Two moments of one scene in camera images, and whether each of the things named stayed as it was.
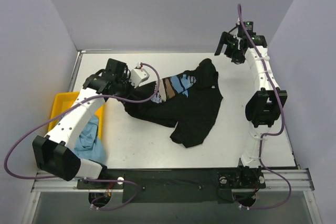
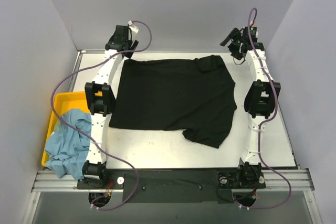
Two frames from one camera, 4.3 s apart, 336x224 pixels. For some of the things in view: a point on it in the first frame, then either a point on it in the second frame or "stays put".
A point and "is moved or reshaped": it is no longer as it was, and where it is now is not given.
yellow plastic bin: x=63 y=101 stays put
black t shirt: x=189 y=100 is moved or reshaped
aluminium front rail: x=277 y=180 stays put
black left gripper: x=127 y=87 to x=130 y=48
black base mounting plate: x=175 y=186 stays put
